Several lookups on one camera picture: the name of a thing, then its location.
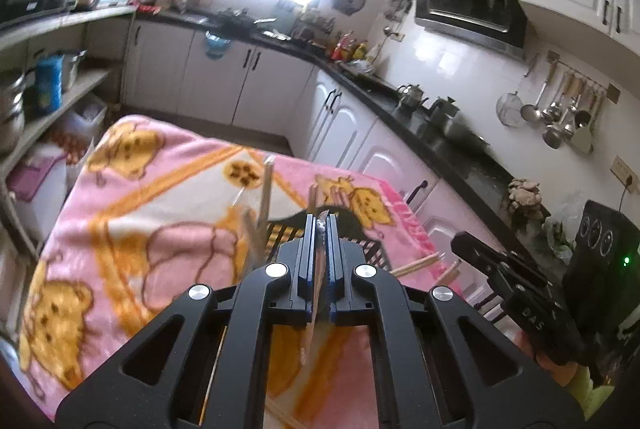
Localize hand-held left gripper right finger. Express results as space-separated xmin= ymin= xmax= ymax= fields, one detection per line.
xmin=322 ymin=214 xmax=586 ymax=429

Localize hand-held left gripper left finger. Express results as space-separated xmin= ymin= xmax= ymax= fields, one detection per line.
xmin=55 ymin=214 xmax=321 ymax=429

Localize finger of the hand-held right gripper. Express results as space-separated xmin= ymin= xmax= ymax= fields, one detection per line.
xmin=450 ymin=231 xmax=548 ymax=290

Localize dark green perforated utensil basket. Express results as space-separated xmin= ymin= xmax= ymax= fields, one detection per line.
xmin=250 ymin=204 xmax=396 ymax=275

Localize pile of chopsticks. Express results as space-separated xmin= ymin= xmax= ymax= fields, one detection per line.
xmin=200 ymin=154 xmax=463 ymax=429

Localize row of hanging kitchen utensils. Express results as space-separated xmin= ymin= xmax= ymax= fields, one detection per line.
xmin=495 ymin=52 xmax=621 ymax=155

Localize person's right hand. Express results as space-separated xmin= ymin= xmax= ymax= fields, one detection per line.
xmin=520 ymin=334 xmax=591 ymax=390

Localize bunch of garlic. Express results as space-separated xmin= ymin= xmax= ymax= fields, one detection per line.
xmin=507 ymin=179 xmax=543 ymax=222

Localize plastic bag of greens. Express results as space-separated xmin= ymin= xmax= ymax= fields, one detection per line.
xmin=542 ymin=194 xmax=583 ymax=265

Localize black countertop appliance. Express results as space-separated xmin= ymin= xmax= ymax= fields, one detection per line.
xmin=560 ymin=199 xmax=640 ymax=360

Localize black kitchen countertop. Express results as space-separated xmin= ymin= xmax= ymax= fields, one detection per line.
xmin=135 ymin=6 xmax=576 ymax=265

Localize black kettle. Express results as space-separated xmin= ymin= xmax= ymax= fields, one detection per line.
xmin=427 ymin=96 xmax=461 ymax=125

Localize pink printed blanket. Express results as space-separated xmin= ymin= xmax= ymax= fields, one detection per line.
xmin=20 ymin=114 xmax=506 ymax=429

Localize steel kettle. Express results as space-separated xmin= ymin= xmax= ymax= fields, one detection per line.
xmin=396 ymin=83 xmax=430 ymax=110

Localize group of condiment bottles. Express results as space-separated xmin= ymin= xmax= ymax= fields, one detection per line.
xmin=330 ymin=32 xmax=371 ymax=62

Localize blue hanging bin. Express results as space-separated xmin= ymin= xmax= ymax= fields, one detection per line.
xmin=204 ymin=30 xmax=232 ymax=59

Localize white lower cabinets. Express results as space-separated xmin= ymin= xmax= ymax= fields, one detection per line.
xmin=122 ymin=16 xmax=506 ymax=305

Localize black frying pan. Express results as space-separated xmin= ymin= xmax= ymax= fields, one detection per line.
xmin=217 ymin=8 xmax=277 ymax=30

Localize purple lidded box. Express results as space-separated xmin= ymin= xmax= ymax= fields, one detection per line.
xmin=7 ymin=156 xmax=56 ymax=202

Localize small steel pot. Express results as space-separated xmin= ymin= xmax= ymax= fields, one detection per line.
xmin=60 ymin=50 xmax=88 ymax=90

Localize blue canister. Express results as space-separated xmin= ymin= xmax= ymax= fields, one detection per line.
xmin=34 ymin=54 xmax=65 ymax=114

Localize stack of steel pots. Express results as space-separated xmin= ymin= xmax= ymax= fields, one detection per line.
xmin=0 ymin=74 xmax=28 ymax=155

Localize metal shelf rack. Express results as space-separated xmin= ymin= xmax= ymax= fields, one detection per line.
xmin=0 ymin=4 xmax=138 ymax=260

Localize wall power socket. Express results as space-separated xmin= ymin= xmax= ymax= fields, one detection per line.
xmin=612 ymin=156 xmax=640 ymax=190

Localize small wall fan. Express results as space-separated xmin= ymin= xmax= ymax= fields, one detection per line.
xmin=332 ymin=0 xmax=367 ymax=16

